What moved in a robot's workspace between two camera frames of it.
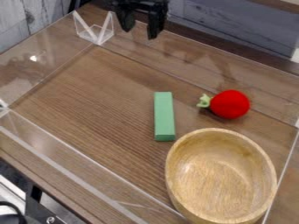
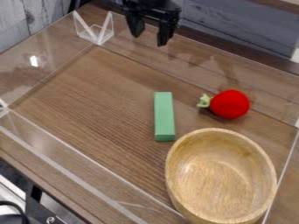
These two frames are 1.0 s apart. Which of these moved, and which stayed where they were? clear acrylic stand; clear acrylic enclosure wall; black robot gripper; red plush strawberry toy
Moved: black robot gripper
Stayed: red plush strawberry toy; clear acrylic stand; clear acrylic enclosure wall
